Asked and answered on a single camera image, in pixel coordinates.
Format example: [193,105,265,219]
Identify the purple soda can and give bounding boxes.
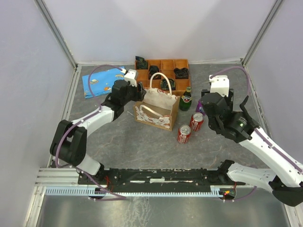
[196,99,205,115]

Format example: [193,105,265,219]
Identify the red cola can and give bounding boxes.
[177,125,191,144]
[189,112,204,131]

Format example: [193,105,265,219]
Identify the green glass bottle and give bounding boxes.
[179,87,192,111]

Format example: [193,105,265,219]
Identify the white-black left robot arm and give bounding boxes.
[50,80,146,184]

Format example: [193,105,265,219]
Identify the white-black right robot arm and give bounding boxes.
[200,89,303,207]

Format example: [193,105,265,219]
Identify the burlap canvas tote bag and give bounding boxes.
[134,72,180,131]

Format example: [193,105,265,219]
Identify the dark patterned rolled sock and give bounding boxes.
[135,56,148,70]

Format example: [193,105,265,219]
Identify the black orange rolled sock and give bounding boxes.
[149,65,160,75]

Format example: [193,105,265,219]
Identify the blue-green rolled sock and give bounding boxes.
[160,79,176,91]

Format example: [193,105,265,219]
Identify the blue space-print cloth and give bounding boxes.
[82,65,126,99]

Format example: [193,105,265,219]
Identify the wooden compartment tray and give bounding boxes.
[135,56,191,96]

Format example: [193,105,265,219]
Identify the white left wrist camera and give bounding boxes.
[121,69,138,87]

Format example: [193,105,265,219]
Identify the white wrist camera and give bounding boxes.
[209,75,230,97]
[121,69,138,87]

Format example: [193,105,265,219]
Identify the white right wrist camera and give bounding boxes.
[209,75,230,97]

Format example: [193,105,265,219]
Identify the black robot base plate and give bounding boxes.
[92,168,235,192]

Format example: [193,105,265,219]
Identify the white slotted cable duct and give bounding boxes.
[45,186,224,198]

